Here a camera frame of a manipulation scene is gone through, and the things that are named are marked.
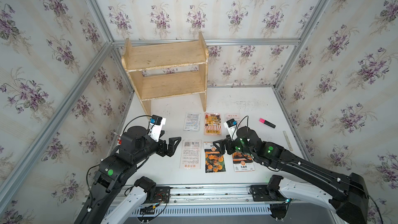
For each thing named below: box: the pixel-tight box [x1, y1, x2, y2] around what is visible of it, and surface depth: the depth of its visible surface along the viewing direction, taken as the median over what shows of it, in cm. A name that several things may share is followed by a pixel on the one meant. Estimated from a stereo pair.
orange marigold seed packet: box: [203, 141, 226, 174], surface depth 85 cm
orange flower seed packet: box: [232, 151, 256, 173], surface depth 84 cm
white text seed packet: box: [179, 139, 202, 170], surface depth 88 cm
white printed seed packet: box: [182, 112, 202, 132], surface depth 103 cm
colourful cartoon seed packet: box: [203, 112, 222, 136], surface depth 101 cm
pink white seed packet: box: [224, 113, 242, 124], surface depth 106 cm
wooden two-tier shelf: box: [121, 31, 209, 117], surface depth 84 cm
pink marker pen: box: [259, 117, 277, 129], surface depth 101 cm
